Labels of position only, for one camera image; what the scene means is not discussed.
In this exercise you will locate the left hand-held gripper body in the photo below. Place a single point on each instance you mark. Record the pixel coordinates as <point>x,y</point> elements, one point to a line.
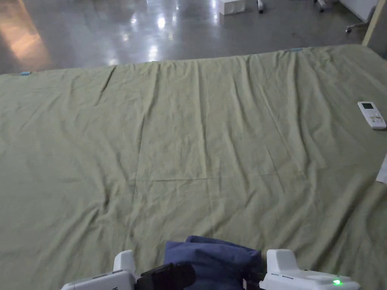
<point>102,281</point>

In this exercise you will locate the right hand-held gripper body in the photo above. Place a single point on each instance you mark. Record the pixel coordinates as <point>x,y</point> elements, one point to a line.
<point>296,275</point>

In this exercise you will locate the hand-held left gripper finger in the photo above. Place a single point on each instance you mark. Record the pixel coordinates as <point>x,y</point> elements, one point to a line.
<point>178,276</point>

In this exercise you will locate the dark blue garment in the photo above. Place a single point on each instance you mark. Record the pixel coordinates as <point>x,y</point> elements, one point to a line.
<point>217,259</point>

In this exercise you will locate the white card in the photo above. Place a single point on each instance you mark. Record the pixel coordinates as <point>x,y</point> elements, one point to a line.
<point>383,172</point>

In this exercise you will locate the bed with pale green sheet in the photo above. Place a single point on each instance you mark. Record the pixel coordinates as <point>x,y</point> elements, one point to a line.
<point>193,136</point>

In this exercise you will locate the white remote control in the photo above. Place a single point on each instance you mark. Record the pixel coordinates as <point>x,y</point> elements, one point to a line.
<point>372,114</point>

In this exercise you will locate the blue sheet clip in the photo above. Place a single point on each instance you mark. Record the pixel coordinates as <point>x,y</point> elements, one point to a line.
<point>25,73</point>
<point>296,49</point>

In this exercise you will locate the white wheeled board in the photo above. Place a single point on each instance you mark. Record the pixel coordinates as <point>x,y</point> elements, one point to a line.
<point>359,10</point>

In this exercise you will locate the white carton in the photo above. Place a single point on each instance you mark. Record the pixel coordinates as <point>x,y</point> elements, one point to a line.
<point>232,6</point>

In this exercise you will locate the pale wooden post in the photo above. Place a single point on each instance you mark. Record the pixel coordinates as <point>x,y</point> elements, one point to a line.
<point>372,22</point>

